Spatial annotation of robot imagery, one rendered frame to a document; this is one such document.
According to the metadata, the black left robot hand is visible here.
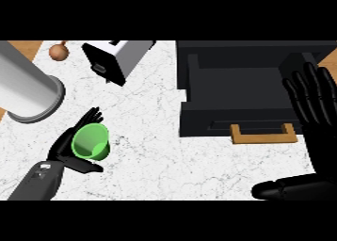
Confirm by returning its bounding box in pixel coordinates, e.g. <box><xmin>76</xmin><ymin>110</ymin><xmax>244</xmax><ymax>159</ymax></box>
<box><xmin>47</xmin><ymin>106</ymin><xmax>106</xmax><ymax>174</ymax></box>

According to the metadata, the wooden drawer handle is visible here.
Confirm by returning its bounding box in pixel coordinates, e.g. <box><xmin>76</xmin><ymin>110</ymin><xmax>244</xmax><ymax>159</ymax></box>
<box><xmin>229</xmin><ymin>122</ymin><xmax>300</xmax><ymax>145</ymax></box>

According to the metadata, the white and black toaster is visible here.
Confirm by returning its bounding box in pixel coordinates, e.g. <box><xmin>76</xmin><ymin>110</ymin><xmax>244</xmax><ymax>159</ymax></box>
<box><xmin>82</xmin><ymin>40</ymin><xmax>157</xmax><ymax>88</ymax></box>

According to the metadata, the wooden spoon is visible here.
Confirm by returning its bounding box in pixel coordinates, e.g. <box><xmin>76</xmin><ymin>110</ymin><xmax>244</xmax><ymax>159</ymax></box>
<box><xmin>48</xmin><ymin>40</ymin><xmax>70</xmax><ymax>62</ymax></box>

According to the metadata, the large white cylinder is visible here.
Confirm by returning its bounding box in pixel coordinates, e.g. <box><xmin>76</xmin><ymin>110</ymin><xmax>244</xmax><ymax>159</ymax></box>
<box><xmin>0</xmin><ymin>40</ymin><xmax>67</xmax><ymax>124</ymax></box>

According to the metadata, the dark grey cabinet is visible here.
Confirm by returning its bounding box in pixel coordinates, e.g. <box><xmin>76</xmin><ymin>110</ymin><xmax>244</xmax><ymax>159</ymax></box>
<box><xmin>176</xmin><ymin>40</ymin><xmax>337</xmax><ymax>102</ymax></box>

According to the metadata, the green cup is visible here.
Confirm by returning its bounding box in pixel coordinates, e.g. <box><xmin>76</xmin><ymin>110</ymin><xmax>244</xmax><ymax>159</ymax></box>
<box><xmin>70</xmin><ymin>122</ymin><xmax>111</xmax><ymax>162</ymax></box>

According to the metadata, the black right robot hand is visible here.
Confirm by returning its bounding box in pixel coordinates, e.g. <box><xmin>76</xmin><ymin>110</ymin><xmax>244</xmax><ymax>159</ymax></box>
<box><xmin>252</xmin><ymin>61</ymin><xmax>337</xmax><ymax>201</ymax></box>

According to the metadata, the dark grey drawer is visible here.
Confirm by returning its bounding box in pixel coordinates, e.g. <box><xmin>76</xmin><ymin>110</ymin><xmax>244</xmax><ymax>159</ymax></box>
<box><xmin>179</xmin><ymin>54</ymin><xmax>319</xmax><ymax>137</ymax></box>

